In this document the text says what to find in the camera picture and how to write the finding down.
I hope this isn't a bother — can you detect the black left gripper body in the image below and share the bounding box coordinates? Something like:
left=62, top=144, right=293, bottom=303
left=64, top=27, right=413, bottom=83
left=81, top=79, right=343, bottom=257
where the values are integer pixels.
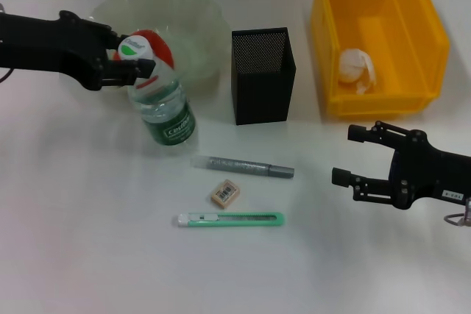
left=0, top=10, right=116, bottom=92

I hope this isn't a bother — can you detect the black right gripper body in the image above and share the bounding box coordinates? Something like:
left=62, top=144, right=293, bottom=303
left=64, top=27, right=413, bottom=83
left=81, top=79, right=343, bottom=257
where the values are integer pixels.
left=389, top=129, right=471, bottom=210

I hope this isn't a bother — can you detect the red-orange toy orange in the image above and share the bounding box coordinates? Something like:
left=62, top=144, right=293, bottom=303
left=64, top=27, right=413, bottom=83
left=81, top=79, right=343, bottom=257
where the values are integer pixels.
left=112, top=28, right=176, bottom=72

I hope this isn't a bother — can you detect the clear green-label water bottle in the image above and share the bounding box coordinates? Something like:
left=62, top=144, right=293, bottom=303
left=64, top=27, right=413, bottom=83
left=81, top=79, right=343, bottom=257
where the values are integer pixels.
left=117, top=33, right=198, bottom=154

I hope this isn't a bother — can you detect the white paper ball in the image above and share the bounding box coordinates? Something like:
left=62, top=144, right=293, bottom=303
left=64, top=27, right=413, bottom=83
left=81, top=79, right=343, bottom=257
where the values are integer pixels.
left=338, top=47, right=378, bottom=96

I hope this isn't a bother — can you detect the translucent wavy fruit plate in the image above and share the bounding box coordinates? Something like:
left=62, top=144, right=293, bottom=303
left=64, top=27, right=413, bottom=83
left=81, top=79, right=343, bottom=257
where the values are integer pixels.
left=91, top=0, right=231, bottom=99

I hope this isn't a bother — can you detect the silver glitter pen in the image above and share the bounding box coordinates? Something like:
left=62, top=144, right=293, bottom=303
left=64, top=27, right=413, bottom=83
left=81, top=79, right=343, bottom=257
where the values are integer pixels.
left=190, top=154, right=296, bottom=180

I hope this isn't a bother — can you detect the black mesh pen holder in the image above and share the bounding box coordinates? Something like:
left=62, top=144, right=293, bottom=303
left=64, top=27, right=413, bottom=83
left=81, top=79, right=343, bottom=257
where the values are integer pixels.
left=230, top=26, right=298, bottom=126

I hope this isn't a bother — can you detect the green utility knife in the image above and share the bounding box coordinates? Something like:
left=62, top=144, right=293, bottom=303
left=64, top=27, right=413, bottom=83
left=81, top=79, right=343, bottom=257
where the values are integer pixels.
left=177, top=211, right=286, bottom=228

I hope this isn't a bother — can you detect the beige eraser with barcode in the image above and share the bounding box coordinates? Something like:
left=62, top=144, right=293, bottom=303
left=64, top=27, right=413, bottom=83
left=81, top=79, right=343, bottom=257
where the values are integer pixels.
left=210, top=178, right=242, bottom=210

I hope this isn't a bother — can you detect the yellow plastic bin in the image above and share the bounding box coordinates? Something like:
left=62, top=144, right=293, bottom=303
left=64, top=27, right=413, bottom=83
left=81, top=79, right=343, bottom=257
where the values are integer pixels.
left=310, top=0, right=452, bottom=121

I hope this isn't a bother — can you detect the thin right gripper cable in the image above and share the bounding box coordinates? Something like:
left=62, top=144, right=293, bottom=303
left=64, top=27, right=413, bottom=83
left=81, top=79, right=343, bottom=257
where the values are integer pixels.
left=443, top=212, right=468, bottom=228

